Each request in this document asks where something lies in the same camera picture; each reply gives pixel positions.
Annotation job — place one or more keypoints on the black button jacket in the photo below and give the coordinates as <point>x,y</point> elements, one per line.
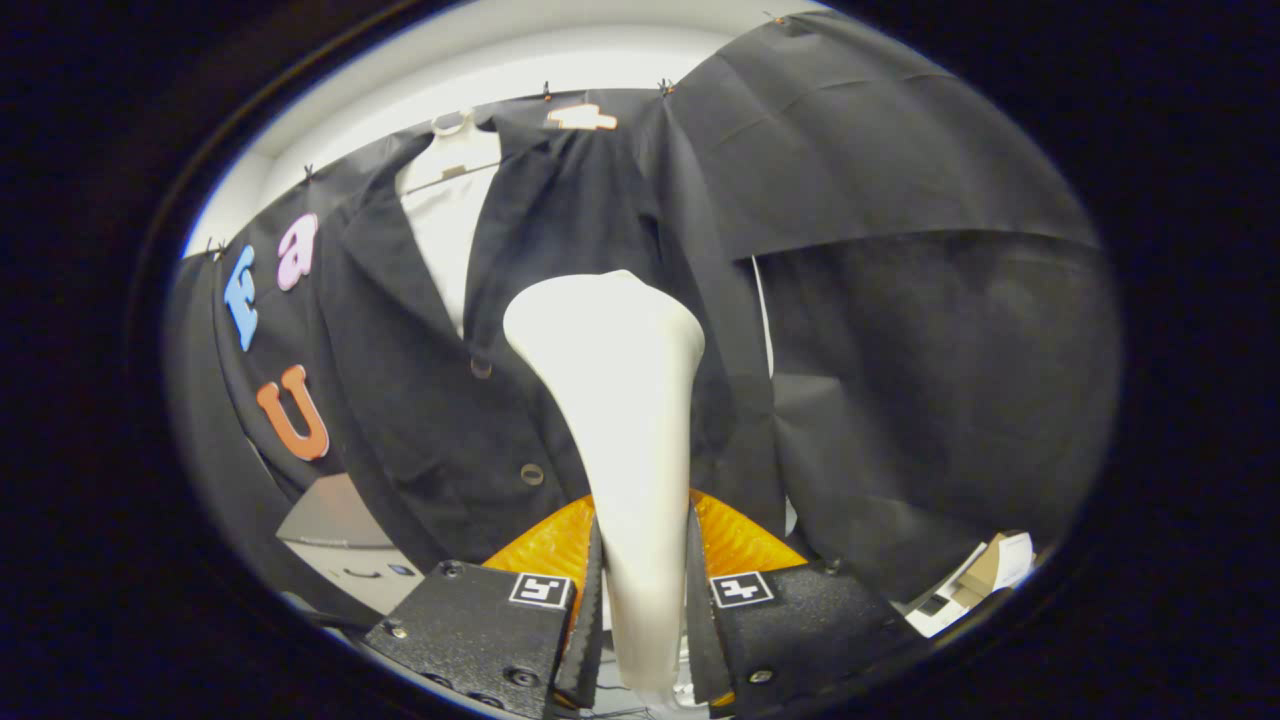
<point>430,420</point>

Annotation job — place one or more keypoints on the white mannequin torso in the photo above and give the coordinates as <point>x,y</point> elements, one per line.
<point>445,230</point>

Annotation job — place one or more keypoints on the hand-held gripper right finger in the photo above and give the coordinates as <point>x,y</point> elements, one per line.
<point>800,630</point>

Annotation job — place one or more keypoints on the black backdrop cloth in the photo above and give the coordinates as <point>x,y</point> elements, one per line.
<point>930,380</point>

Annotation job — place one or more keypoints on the grey cabinet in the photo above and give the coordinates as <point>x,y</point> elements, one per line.
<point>340,520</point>

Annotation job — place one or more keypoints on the white garment steamer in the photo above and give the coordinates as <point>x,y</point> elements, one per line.
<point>620,400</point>

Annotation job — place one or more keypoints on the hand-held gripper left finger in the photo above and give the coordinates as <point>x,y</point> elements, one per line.
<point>480,630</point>

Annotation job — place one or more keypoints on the white and brown cardboard box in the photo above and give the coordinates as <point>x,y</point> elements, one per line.
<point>975,580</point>

